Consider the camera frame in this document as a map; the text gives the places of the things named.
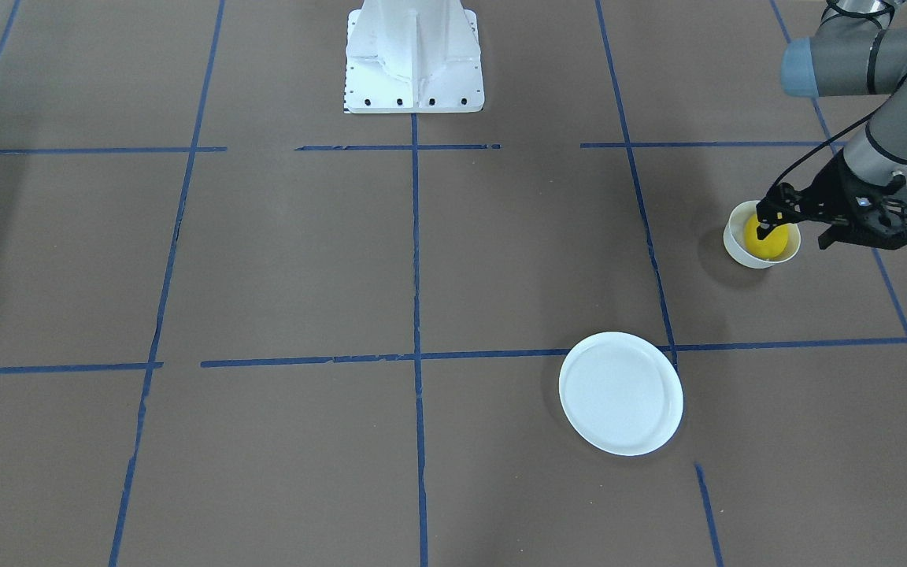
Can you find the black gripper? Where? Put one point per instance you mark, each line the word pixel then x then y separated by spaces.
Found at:
pixel 829 186

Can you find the yellow lemon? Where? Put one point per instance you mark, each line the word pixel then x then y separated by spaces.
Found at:
pixel 769 248

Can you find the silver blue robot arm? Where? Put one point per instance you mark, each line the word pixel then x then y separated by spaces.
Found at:
pixel 855 51

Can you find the white bowl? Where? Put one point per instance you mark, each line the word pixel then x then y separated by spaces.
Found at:
pixel 735 243

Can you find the white plate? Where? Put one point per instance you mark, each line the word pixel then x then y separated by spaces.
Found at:
pixel 621 394

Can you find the brown paper table cover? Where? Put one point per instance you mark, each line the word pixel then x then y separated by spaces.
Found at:
pixel 240 327

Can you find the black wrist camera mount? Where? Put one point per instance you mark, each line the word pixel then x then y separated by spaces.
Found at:
pixel 873 221

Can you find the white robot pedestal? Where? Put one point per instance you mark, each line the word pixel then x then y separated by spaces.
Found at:
pixel 413 57

